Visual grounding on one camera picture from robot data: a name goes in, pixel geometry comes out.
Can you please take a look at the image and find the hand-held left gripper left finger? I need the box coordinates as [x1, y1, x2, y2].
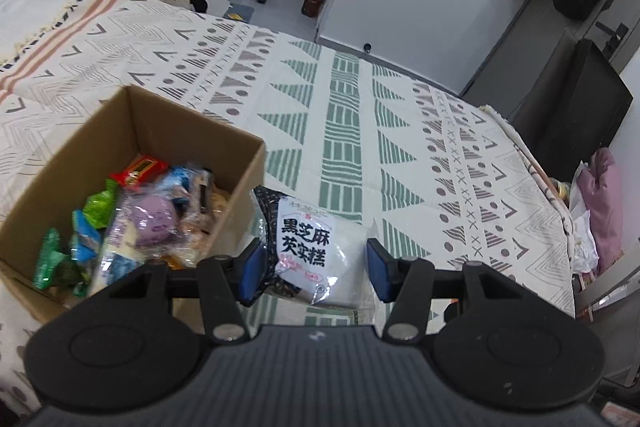
[107, 238, 268, 342]

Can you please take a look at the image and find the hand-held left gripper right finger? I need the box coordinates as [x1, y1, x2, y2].
[366, 238, 536, 342]

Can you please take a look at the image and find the orange rice cracker packet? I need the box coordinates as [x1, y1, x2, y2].
[177, 184, 236, 270]

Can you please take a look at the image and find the white black sesame cake packet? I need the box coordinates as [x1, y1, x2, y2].
[250, 185, 378, 308]

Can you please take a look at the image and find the clear nut bar packet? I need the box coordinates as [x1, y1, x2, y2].
[192, 167, 216, 212]

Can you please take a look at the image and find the clear purple bun packet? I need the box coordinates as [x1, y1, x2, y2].
[120, 192, 181, 250]

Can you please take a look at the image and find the long purple snack packet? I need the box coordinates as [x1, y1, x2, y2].
[87, 207, 146, 293]

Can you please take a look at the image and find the red snack packet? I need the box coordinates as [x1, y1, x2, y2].
[109, 155, 169, 192]

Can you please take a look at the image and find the light green snack packet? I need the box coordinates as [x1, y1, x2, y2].
[82, 179, 121, 228]

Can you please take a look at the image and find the blue and white snack packet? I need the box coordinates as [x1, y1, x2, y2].
[70, 209, 103, 263]

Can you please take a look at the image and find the brown cardboard box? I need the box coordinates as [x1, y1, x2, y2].
[0, 85, 266, 325]

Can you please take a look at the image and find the dark green snack packet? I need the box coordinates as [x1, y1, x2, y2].
[32, 227, 83, 290]

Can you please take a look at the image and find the patterned blanket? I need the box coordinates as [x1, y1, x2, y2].
[0, 0, 576, 413]

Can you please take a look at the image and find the white cloth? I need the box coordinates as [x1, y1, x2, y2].
[567, 192, 601, 278]

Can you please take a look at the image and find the pink cloth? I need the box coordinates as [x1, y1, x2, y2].
[577, 147, 623, 275]

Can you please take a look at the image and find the grey metal shelf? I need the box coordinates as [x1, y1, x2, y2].
[575, 257, 640, 323]

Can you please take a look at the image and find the black flat panel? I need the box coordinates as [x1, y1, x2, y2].
[510, 38, 635, 188]

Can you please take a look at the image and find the grey door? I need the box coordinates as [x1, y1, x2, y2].
[460, 0, 640, 108]

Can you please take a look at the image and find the white bed sheet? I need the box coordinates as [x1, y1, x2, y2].
[0, 0, 83, 62]

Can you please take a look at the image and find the black door handle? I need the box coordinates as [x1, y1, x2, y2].
[595, 21, 630, 55]

